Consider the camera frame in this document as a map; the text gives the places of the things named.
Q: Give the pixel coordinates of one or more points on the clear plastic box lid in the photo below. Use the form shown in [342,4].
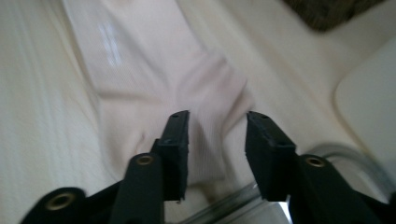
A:
[218,207]

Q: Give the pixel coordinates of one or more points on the brown wicker basket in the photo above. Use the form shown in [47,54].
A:
[327,12]

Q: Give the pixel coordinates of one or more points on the pink sock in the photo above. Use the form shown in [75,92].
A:
[149,77]

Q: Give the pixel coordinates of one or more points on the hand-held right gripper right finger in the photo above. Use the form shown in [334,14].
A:
[271,161]

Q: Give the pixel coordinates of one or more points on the white divided storage box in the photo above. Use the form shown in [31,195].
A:
[370,109]

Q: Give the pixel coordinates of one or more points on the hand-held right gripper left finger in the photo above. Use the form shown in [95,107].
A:
[176,161]

